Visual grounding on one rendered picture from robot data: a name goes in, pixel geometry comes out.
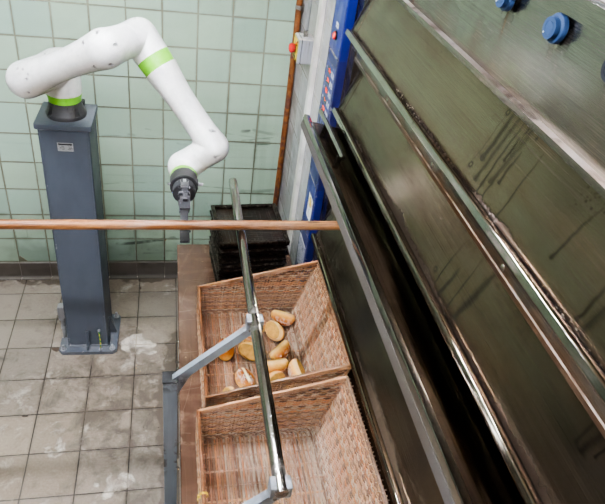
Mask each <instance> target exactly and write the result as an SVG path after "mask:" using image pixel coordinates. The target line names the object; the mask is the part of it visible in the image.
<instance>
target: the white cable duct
mask: <svg viewBox="0 0 605 504"><path fill-rule="evenodd" d="M326 2H327V0H319V8H318V15H317V22H316V29H315V36H314V43H313V50H312V58H311V65H310V72H309V79H308V86H307V93H306V100H305V108H304V115H305V114H307V115H310V111H311V104H312V98H313V91H314V84H315V77H316V70H317V64H318V57H319V50H320V43H321V36H322V30H323V23H324V16H325V9H326ZM304 115H303V117H304ZM305 145H306V139H305V136H304V133H303V131H302V129H301V136H300V143H299V150H298V158H297V165H296V172H295V179H294V186H293V193H292V201H291V208H290V215H289V221H294V220H295V213H296V207H297V200H298V193H299V186H300V179H301V173H302V166H303V159H304V152H305ZM287 234H288V237H289V240H290V243H289V244H290V245H287V246H288V250H289V254H290V247H291V241H292V234H293V230H287Z"/></svg>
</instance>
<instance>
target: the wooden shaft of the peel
mask: <svg viewBox="0 0 605 504"><path fill-rule="evenodd" d="M0 229H9V230H340V228H339V225H338V223H337V221H263V220H72V219H0Z"/></svg>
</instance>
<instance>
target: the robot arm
mask: <svg viewBox="0 0 605 504"><path fill-rule="evenodd" d="M130 59H133V61H134V62H135V63H136V65H137V66H138V67H139V69H140V70H141V71H142V72H143V74H144V75H145V76H146V79H147V80H148V81H149V82H150V84H151V85H152V86H153V87H154V88H155V89H156V90H157V92H158V93H159V94H160V95H161V96H162V98H163V99H164V100H165V102H166V103H167V104H168V105H169V107H170V108H171V109H172V111H173V112H174V114H175V115H176V116H177V118H178V119H179V121H180V122H181V124H182V125H183V127H184V129H185V130H186V132H187V133H188V134H189V136H190V138H191V139H192V144H191V145H189V146H187V147H186V148H184V149H182V150H180V151H178V152H176V153H175V154H173V155H172V156H171V157H170V159H169V161H168V172H169V174H170V182H169V183H167V185H170V190H171V192H172V194H173V197H174V199H175V200H176V201H178V205H179V213H180V220H188V213H189V212H190V203H191V201H192V200H193V199H194V198H195V195H196V192H197V190H198V187H199V186H203V183H198V179H197V176H198V175H199V174H201V173H202V172H203V171H205V170H206V169H208V168H209V167H211V166H213V165H214V164H216V163H218V162H220V161H222V160H223V159H224V158H225V157H226V156H227V154H228V152H229V143H228V140H227V139H226V137H225V136H224V135H223V134H222V132H221V131H220V130H219V129H218V128H217V126H216V125H215V124H214V123H213V121H212V120H211V118H210V117H209V116H208V114H207V113H206V112H205V110H204V109H203V107H202V106H201V104H200V103H199V101H198V100H197V98H196V96H195V95H194V93H193V91H192V90H191V88H190V86H189V85H188V83H187V81H186V79H185V77H184V75H183V74H182V72H181V70H180V68H179V66H178V63H177V61H176V59H174V58H173V56H172V54H171V53H170V51H169V49H168V47H167V46H166V44H165V42H164V41H163V39H162V38H161V36H160V34H159V33H158V31H157V30H156V28H155V27H154V25H153V24H152V23H151V22H150V21H149V20H147V19H145V18H142V17H133V18H130V19H128V20H126V21H124V22H122V23H120V24H117V25H113V26H109V27H100V28H96V29H93V30H92V31H90V32H89V33H87V34H86V35H84V36H83V37H81V38H80V39H78V40H76V41H74V42H73V43H71V44H69V45H67V46H65V47H53V48H49V49H46V50H44V51H42V52H41V53H39V54H37V55H34V56H31V57H28V58H25V59H22V60H19V61H16V62H14V63H12V64H11V65H10V66H9V67H8V69H7V71H6V75H5V79H6V84H7V86H8V88H9V89H10V91H11V92H12V93H14V94H15V95H16V96H18V97H21V98H24V99H33V98H36V97H38V96H41V95H44V94H46V95H47V98H48V105H47V108H46V110H45V113H46V116H47V118H49V119H51V120H53V121H57V122H75V121H79V120H82V119H84V118H85V117H86V116H87V110H86V108H85V107H84V106H85V99H82V83H81V76H82V75H86V74H89V73H94V72H98V71H104V70H110V69H114V68H116V67H118V66H119V65H120V64H122V63H124V62H126V61H128V60H130ZM189 233H191V230H180V243H190V235H189Z"/></svg>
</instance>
